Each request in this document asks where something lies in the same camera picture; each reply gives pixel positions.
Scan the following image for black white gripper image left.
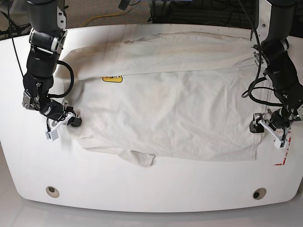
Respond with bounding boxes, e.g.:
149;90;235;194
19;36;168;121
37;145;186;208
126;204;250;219
38;99;82;131

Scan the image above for black white gripper image right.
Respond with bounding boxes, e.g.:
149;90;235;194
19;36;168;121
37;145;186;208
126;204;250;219
249;105;303;141

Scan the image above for white T-shirt with yellow print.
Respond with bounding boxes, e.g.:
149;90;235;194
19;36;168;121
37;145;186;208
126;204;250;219
63;32;265;167

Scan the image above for red tape rectangle marking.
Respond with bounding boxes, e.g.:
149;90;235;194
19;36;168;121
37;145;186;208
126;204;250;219
274;133;292;166

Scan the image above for right table grommet hole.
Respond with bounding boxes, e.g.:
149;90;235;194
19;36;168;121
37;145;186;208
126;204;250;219
252;188;267;200

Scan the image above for table grommet hole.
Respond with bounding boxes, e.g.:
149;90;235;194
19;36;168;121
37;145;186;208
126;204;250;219
252;188;267;200
46;186;60;198

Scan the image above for left table grommet hole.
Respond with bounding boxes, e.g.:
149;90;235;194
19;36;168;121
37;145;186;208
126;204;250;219
46;186;60;198

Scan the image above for black tripod stand legs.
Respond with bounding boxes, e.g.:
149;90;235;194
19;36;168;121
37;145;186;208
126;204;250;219
0;12;32;41

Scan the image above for wrist camera module image left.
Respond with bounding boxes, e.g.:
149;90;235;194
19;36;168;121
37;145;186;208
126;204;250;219
45;130;59;141

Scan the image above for wrist camera module image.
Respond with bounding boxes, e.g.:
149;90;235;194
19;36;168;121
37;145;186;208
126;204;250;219
274;136;290;149
45;130;59;141

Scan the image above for wrist camera module image right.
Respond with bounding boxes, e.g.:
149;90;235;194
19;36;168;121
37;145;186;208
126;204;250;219
274;136;290;149

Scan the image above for yellow cable on floor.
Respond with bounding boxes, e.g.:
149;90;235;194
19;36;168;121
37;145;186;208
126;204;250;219
81;4;127;28

